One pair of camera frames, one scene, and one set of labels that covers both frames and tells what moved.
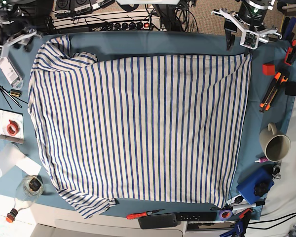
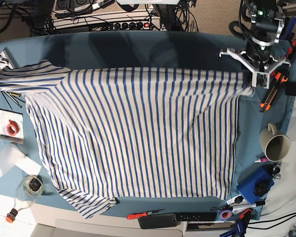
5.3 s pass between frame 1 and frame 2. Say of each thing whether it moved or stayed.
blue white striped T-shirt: moved
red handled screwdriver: stayed
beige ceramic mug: stayed
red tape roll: stayed
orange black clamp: stayed
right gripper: moved
